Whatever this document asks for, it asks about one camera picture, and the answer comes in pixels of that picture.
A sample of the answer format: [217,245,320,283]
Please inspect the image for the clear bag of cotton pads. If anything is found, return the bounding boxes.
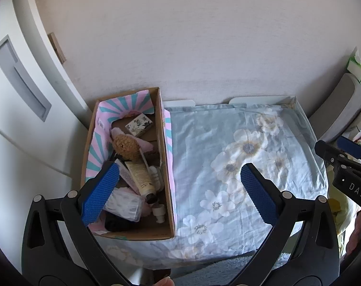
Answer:
[104,188,143,222]

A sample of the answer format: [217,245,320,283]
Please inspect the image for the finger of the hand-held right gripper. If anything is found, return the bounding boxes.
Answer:
[337,136,361,160]
[314,139,349,166]

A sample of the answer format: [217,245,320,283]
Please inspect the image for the pale blue floral cloth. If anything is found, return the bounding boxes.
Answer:
[104,97,328,270]

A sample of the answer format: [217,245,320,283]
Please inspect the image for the black fabric hair accessory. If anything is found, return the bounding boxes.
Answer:
[104,214,139,232]

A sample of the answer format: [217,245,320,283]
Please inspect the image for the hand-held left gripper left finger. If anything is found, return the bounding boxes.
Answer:
[21,161,133,286]

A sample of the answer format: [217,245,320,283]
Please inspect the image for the wooden wall block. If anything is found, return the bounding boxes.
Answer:
[48,32,66,63]

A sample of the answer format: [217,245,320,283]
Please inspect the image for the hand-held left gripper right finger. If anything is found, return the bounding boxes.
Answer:
[228,163,340,286]

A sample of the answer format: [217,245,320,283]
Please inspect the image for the cream bottle with black cap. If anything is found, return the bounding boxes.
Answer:
[125,161,158,204]

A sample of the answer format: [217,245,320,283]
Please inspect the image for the white sliding door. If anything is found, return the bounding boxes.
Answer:
[0,0,93,191]

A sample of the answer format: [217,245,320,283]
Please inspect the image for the white plastic nozzle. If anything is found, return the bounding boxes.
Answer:
[152,203,166,224]

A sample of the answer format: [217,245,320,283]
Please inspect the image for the yellow green cloth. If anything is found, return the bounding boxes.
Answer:
[328,197,351,245]

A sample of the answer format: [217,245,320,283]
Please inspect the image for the white printed tissue packet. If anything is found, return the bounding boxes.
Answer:
[125,113,153,138]

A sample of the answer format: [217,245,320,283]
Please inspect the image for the grey cushion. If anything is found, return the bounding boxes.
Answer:
[309,73,361,142]

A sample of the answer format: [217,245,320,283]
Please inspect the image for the green tissue box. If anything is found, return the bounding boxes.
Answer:
[347,48,361,85]

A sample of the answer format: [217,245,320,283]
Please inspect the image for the cardboard box with pink lining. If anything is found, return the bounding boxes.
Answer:
[80,87,178,241]

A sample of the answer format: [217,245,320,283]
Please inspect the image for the brown plush bear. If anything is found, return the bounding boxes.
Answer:
[112,133,140,159]

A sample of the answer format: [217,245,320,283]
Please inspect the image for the grey blue fluffy mat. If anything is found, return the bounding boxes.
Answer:
[171,252,291,286]

